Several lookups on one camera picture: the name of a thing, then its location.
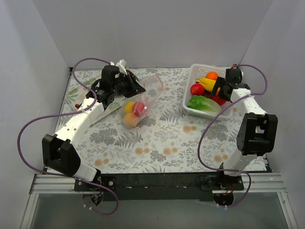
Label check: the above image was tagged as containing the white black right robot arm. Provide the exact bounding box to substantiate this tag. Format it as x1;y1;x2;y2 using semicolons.
212;67;278;190

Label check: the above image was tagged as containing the red apple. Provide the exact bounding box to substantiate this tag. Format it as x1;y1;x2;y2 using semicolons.
132;102;146;116
190;83;205;96
212;95;226;106

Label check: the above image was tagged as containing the green lettuce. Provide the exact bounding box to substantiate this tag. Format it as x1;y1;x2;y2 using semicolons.
187;95;221;113

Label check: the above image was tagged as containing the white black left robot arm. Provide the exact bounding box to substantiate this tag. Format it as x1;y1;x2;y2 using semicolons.
42;65;145;191

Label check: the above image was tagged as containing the yellow orange peach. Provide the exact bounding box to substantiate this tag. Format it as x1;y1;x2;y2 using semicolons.
123;113;138;127

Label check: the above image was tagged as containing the white perforated plastic basket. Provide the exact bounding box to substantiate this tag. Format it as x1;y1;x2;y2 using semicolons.
182;64;233;119

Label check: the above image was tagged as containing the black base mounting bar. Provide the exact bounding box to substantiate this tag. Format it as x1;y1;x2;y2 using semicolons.
74;172;245;201

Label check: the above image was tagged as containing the yellow lemon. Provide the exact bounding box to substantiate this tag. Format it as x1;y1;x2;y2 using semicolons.
124;101;135;113

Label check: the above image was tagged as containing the yellow banana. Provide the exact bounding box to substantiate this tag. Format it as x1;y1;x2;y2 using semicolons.
195;77;216;92

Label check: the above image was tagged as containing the orange fruit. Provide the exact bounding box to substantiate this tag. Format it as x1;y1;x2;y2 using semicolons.
205;72;219;81

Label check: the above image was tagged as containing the floral patterned tablecloth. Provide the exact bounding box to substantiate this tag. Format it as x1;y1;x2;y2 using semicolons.
52;66;266;174

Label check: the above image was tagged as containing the aluminium frame rail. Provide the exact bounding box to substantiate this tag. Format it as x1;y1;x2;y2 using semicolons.
30;173;286;194

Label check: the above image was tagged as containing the clear zip top bag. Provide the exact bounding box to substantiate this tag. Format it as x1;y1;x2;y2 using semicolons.
120;73;163;129

